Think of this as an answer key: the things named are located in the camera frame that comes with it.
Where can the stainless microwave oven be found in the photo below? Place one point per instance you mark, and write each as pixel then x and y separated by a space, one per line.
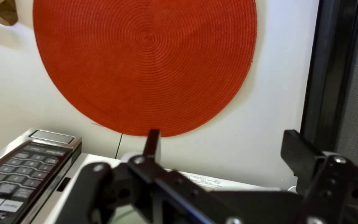
pixel 18 182

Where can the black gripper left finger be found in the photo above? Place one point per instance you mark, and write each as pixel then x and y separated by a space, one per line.
pixel 152 144

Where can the red round woven placemat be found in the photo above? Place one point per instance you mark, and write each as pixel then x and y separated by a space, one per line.
pixel 146 62

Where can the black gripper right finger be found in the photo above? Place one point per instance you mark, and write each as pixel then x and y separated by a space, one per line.
pixel 301 156

